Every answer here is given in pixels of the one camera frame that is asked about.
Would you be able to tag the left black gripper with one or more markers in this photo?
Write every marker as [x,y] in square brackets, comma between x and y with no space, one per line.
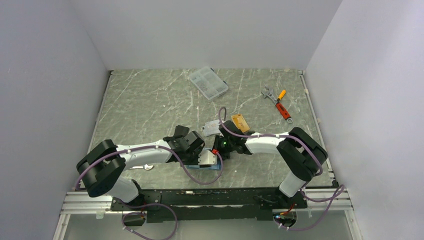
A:
[195,162]

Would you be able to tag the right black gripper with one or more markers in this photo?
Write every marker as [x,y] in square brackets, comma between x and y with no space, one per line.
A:
[218,139]

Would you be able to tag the silver credit card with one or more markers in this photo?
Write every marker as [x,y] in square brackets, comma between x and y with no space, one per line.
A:
[211,128]

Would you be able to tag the orange credit card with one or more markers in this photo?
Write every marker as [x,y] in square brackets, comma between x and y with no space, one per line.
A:
[240,122]

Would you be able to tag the blue card holder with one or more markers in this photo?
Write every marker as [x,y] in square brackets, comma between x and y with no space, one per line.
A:
[217,166]

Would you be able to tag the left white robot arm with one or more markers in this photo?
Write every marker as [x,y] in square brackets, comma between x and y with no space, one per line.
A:
[101,169]

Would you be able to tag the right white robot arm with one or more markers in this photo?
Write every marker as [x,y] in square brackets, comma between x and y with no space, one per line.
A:
[301,153]

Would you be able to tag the silver open-end wrench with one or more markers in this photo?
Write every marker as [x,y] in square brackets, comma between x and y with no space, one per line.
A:
[146,167]

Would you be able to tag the clear plastic organizer box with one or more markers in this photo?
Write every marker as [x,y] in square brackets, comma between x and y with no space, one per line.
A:
[208,83]

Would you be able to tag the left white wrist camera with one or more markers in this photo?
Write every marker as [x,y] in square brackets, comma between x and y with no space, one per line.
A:
[207,158]

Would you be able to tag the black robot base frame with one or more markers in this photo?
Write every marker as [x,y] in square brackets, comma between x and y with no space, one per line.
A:
[258,203]

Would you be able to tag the red handled adjustable wrench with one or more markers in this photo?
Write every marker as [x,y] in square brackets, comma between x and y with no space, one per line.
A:
[268,92]

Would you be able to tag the orange handled screwdriver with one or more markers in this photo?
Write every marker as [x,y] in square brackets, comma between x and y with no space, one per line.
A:
[281,95]

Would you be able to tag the aluminium rail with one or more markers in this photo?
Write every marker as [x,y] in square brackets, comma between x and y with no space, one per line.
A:
[80,203]

